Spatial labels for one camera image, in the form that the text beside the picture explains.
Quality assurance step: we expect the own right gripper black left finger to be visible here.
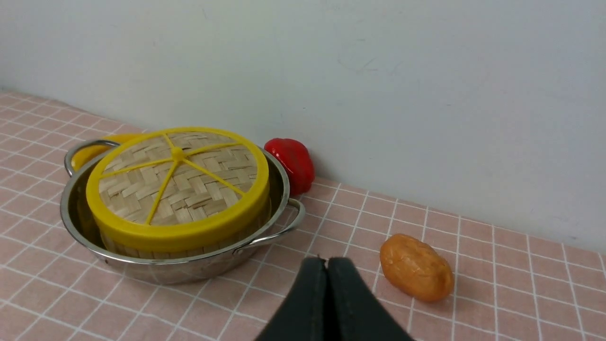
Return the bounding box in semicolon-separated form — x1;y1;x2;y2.
256;257;328;341

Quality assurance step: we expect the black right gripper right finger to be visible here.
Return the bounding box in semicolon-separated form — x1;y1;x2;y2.
327;257;413;341

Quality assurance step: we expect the woven bamboo steamer lid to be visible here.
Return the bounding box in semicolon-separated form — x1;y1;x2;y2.
86;126;270;253

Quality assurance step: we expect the yellow rimmed bamboo steamer basket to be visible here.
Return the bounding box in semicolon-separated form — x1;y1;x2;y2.
88;186;274;259

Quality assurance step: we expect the stainless steel pot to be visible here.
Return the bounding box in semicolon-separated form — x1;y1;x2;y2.
60;139;306;285

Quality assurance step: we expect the orange brown toy potato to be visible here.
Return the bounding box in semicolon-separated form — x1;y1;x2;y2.
379;233;455;303

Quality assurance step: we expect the red toy bell pepper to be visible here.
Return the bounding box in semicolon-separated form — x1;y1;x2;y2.
264;138;316;196

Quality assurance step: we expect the yellow toy banana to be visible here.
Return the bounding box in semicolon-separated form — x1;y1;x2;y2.
70;133;143;173

